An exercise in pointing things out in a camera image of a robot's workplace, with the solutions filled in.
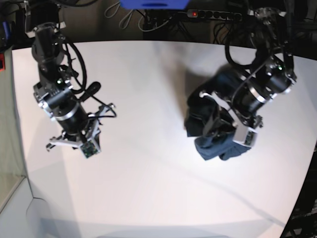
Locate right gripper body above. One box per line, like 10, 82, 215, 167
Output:
46, 102, 114, 159

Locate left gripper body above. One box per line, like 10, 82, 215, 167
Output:
199, 90, 264, 148

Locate dark blue t-shirt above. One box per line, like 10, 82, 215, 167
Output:
184, 67, 250, 161

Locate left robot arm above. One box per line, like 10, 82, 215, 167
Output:
199, 0, 297, 148

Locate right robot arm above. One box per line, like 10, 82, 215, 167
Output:
24, 0, 117, 158

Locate black power strip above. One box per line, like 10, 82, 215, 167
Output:
186, 9, 242, 21

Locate red clamp at table edge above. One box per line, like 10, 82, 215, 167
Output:
0, 53, 5, 72

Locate blue object at left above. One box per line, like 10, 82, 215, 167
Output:
2, 21, 11, 41

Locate blue box at top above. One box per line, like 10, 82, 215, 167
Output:
120, 0, 189, 10

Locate white cable loops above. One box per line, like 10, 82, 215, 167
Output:
104, 2, 171, 33

